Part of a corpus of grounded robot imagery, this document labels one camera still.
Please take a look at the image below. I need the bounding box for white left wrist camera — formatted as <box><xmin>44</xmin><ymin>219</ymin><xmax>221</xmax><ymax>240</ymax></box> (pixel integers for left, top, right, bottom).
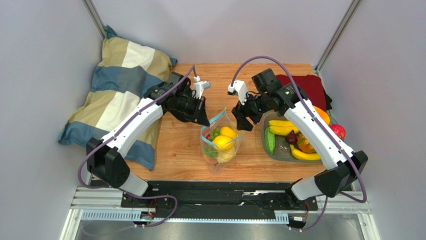
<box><xmin>192</xmin><ymin>76</ymin><xmax>211</xmax><ymax>99</ymax></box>

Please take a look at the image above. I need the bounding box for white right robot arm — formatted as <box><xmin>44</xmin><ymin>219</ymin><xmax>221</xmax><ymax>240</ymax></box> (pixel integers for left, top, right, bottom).
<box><xmin>227</xmin><ymin>68</ymin><xmax>368</xmax><ymax>201</ymax></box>

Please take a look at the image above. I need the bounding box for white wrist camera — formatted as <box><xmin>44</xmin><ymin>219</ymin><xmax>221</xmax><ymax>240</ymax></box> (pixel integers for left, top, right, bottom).
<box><xmin>192</xmin><ymin>76</ymin><xmax>211</xmax><ymax>99</ymax></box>
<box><xmin>227</xmin><ymin>80</ymin><xmax>249</xmax><ymax>105</ymax></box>

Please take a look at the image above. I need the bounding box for striped blue beige pillow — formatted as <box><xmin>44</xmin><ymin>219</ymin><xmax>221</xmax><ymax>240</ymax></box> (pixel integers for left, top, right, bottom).
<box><xmin>58</xmin><ymin>25</ymin><xmax>178</xmax><ymax>172</ymax></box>

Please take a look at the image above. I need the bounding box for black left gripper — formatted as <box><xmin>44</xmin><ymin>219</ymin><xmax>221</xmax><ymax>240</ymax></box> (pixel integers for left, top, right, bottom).
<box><xmin>174</xmin><ymin>94</ymin><xmax>210</xmax><ymax>128</ymax></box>

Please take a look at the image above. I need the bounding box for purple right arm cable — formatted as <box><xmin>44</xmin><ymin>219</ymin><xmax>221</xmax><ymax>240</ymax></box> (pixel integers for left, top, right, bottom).
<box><xmin>229</xmin><ymin>55</ymin><xmax>368</xmax><ymax>233</ymax></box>

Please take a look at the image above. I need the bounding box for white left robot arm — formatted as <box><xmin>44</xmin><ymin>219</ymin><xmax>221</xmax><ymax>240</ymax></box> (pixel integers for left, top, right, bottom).
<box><xmin>86</xmin><ymin>72</ymin><xmax>211</xmax><ymax>197</ymax></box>

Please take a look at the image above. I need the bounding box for beige bumpy fruit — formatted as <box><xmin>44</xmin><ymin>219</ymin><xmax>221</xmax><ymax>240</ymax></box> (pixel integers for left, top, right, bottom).
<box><xmin>216</xmin><ymin>147</ymin><xmax>236</xmax><ymax>164</ymax></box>

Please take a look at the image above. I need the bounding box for grey fruit tray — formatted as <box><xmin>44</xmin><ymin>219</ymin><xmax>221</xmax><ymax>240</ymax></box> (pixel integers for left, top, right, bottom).
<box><xmin>260</xmin><ymin>111</ymin><xmax>322</xmax><ymax>164</ymax></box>

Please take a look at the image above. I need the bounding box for right aluminium frame post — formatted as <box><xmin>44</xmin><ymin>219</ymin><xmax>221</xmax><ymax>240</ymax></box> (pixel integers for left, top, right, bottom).
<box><xmin>313</xmin><ymin>0</ymin><xmax>363</xmax><ymax>76</ymax></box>

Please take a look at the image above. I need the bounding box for green grape bunch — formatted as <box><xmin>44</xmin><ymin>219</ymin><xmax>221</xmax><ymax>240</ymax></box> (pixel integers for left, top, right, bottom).
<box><xmin>201</xmin><ymin>127</ymin><xmax>220</xmax><ymax>159</ymax></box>

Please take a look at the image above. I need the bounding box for yellow lemon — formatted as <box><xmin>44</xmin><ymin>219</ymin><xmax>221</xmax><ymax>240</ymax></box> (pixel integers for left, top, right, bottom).
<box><xmin>212</xmin><ymin>135</ymin><xmax>235</xmax><ymax>151</ymax></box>

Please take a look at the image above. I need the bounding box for dark purple plum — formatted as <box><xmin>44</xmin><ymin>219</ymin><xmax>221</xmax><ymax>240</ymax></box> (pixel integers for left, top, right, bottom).
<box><xmin>285</xmin><ymin>130</ymin><xmax>298</xmax><ymax>145</ymax></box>

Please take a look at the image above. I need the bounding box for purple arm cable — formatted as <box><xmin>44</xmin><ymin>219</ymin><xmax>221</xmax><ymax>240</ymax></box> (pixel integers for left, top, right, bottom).
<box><xmin>76</xmin><ymin>64</ymin><xmax>179</xmax><ymax>229</ymax></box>
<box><xmin>229</xmin><ymin>55</ymin><xmax>368</xmax><ymax>233</ymax></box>

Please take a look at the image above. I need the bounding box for yellow pear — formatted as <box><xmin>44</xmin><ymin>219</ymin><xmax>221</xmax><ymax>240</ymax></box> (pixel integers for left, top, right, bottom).
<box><xmin>219</xmin><ymin>126</ymin><xmax>238</xmax><ymax>139</ymax></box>

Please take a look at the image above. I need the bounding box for green cucumber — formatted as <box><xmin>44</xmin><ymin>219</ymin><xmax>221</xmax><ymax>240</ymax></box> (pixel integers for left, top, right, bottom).
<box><xmin>264</xmin><ymin>127</ymin><xmax>276</xmax><ymax>155</ymax></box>

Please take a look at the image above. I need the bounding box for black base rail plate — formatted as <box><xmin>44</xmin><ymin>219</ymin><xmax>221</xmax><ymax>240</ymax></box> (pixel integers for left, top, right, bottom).
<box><xmin>120</xmin><ymin>180</ymin><xmax>319</xmax><ymax>220</ymax></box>

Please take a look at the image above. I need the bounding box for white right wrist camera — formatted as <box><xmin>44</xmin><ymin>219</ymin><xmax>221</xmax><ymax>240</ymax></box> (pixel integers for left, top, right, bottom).
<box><xmin>227</xmin><ymin>80</ymin><xmax>249</xmax><ymax>105</ymax></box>

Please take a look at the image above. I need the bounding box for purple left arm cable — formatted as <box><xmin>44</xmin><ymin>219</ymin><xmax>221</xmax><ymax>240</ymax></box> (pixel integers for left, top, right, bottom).
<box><xmin>76</xmin><ymin>64</ymin><xmax>179</xmax><ymax>229</ymax></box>

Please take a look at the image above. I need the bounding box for red apple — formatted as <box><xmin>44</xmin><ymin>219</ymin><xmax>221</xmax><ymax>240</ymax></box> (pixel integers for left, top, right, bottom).
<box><xmin>329</xmin><ymin>124</ymin><xmax>347</xmax><ymax>141</ymax></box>

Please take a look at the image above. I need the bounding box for orange pineapple toy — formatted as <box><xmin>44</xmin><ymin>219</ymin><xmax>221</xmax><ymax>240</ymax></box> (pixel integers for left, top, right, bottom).
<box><xmin>296</xmin><ymin>133</ymin><xmax>316</xmax><ymax>154</ymax></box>

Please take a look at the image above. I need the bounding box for left aluminium frame post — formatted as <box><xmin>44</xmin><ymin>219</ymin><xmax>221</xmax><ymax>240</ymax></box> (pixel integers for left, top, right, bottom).
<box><xmin>82</xmin><ymin>0</ymin><xmax>106</xmax><ymax>39</ymax></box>

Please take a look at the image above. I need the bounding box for aluminium frame post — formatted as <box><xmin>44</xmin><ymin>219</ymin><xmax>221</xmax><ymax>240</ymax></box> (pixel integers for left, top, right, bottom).
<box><xmin>313</xmin><ymin>0</ymin><xmax>363</xmax><ymax>76</ymax></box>
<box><xmin>82</xmin><ymin>0</ymin><xmax>106</xmax><ymax>39</ymax></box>

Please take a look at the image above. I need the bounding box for orange yellow mango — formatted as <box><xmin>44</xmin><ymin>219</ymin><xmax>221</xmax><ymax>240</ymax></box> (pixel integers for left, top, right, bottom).
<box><xmin>313</xmin><ymin>106</ymin><xmax>331</xmax><ymax>125</ymax></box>

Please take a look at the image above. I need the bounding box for yellow banana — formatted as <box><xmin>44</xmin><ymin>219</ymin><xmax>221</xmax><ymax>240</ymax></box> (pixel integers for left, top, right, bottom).
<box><xmin>289</xmin><ymin>144</ymin><xmax>321</xmax><ymax>161</ymax></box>

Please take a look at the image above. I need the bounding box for folded red cloth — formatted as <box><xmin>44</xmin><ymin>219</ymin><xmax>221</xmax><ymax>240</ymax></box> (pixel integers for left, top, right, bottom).
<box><xmin>292</xmin><ymin>75</ymin><xmax>333</xmax><ymax>111</ymax></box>

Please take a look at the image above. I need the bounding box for clear zip top bag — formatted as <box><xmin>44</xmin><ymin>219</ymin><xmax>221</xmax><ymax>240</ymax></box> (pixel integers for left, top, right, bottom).
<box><xmin>199</xmin><ymin>108</ymin><xmax>246</xmax><ymax>174</ymax></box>

